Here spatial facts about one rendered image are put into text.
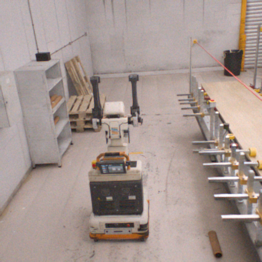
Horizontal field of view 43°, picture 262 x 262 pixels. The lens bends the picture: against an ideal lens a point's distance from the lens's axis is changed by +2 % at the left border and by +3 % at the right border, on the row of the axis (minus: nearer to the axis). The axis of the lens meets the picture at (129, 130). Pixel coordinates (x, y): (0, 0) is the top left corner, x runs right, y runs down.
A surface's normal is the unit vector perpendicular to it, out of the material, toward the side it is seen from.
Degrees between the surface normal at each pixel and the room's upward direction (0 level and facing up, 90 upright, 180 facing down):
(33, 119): 90
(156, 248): 0
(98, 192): 90
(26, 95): 90
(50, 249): 0
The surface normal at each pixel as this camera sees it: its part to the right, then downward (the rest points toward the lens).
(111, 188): -0.07, 0.37
